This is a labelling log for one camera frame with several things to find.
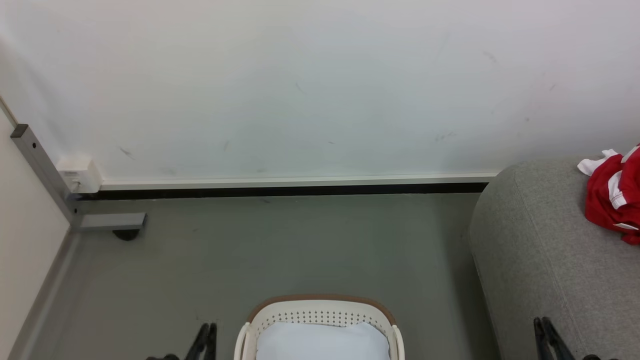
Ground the red and white garment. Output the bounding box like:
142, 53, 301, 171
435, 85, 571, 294
577, 144, 640, 246

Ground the black baseboard strip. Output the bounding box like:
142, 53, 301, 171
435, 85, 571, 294
75, 183, 490, 201

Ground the grey metal frame post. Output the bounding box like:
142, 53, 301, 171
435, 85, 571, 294
10, 124, 147, 232

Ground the grey fabric sofa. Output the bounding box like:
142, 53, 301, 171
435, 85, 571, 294
468, 158, 640, 360

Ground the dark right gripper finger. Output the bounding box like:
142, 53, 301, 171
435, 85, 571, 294
541, 317, 577, 360
533, 317, 548, 360

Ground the white wall box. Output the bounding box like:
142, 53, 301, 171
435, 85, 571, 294
56, 157, 103, 194

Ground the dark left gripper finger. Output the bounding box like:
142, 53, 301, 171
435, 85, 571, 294
205, 323, 218, 360
184, 323, 210, 360

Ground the white wall trim strip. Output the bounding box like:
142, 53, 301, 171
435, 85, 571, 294
99, 173, 501, 191

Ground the cream plastic laundry basket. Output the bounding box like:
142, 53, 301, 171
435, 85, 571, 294
233, 294, 406, 360

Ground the white cloth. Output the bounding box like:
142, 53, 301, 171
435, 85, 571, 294
256, 321, 391, 360

